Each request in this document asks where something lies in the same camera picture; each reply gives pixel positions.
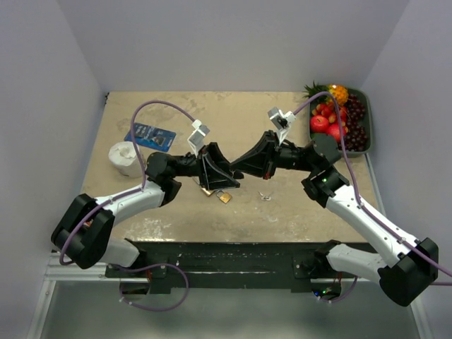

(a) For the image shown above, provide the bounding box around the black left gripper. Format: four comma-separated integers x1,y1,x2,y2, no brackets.
173,143,244,191

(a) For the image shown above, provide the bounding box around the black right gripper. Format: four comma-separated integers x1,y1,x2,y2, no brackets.
230,130,318,180

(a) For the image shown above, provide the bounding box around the large brass padlock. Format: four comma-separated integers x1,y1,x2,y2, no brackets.
192,177,215,196

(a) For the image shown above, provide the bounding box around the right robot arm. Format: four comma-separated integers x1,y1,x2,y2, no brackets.
232,131,439,307

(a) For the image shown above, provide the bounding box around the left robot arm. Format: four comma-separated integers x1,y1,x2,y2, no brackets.
51,143,244,277

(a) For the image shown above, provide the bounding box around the silver key bunch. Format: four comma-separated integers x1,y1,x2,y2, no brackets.
258,191,273,201

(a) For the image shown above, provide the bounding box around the small brass padlock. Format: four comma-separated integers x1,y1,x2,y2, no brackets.
215,190,232,204

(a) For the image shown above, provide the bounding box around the red apple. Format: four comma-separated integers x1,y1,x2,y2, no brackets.
326,124,346,143
309,114,330,133

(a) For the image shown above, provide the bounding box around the blue blister pack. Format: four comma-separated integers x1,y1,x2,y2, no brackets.
134,123,177,153

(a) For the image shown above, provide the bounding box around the white paper roll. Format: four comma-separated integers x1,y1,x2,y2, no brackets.
108,141,143,179

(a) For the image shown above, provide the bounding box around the dark grape bunch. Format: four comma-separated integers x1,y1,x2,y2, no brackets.
341,93,369,152

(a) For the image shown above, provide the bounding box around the toy pineapple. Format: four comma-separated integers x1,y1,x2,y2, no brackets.
304,81,349,106

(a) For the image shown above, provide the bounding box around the grey fruit tray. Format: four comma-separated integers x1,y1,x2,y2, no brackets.
309,88,371,157

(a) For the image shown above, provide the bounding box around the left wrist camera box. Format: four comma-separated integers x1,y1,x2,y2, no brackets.
187,119,210,153

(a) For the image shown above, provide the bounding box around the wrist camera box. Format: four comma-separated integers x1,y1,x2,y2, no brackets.
187,119,210,153
268,107,296,131

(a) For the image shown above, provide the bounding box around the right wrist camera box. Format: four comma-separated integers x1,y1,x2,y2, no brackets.
268,107,296,131

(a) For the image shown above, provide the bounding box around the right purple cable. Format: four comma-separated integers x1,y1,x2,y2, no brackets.
292,90,452,304

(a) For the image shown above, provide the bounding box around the purple cable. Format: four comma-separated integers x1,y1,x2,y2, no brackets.
292,90,452,304
59,100,198,312

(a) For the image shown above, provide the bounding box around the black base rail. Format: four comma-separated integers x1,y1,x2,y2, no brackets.
59,239,375,295

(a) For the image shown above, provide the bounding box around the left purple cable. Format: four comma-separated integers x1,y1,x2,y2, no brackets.
59,100,198,312

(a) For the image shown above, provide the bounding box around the aluminium frame rail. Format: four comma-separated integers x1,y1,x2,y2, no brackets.
26,252,110,339

